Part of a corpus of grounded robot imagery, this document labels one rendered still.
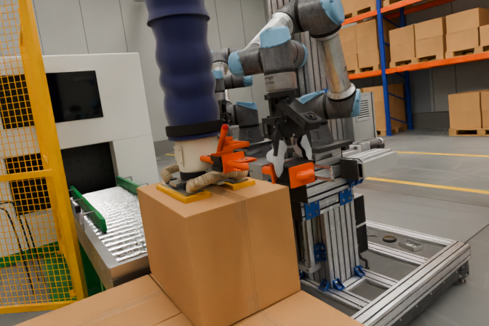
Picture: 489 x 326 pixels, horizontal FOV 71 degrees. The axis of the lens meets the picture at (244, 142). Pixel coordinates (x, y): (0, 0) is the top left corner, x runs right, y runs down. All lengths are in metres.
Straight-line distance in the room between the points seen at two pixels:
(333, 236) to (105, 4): 10.18
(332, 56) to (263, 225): 0.67
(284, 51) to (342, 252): 1.40
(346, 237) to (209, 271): 1.05
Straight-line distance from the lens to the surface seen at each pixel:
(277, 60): 0.84
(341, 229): 2.00
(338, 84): 1.43
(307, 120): 0.78
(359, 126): 1.97
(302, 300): 1.37
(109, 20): 11.21
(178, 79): 1.29
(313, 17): 1.29
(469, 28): 8.34
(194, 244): 1.11
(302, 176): 0.83
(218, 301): 1.22
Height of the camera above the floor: 1.27
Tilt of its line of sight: 7 degrees down
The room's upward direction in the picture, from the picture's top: 7 degrees counter-clockwise
